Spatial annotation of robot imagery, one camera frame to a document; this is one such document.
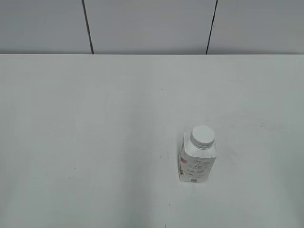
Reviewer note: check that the white round bottle cap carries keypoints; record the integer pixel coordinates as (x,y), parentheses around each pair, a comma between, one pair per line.
(202,136)

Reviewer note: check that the white yili changqing bottle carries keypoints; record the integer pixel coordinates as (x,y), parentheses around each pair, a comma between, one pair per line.
(195,163)

